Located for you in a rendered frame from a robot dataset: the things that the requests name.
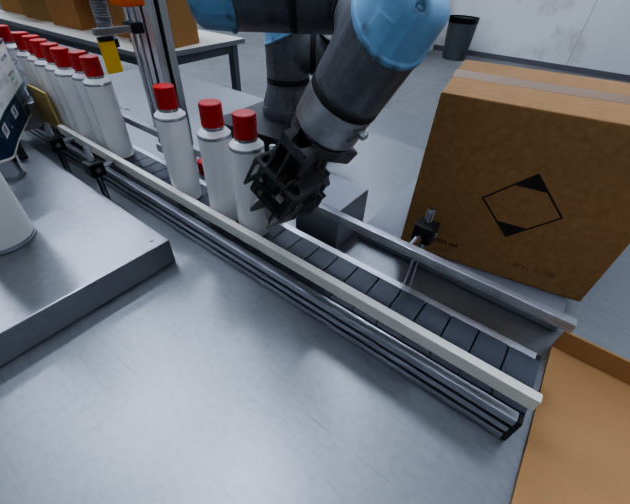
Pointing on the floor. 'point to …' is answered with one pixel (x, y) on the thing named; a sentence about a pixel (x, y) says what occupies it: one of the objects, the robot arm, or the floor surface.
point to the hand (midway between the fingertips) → (275, 214)
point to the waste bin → (459, 36)
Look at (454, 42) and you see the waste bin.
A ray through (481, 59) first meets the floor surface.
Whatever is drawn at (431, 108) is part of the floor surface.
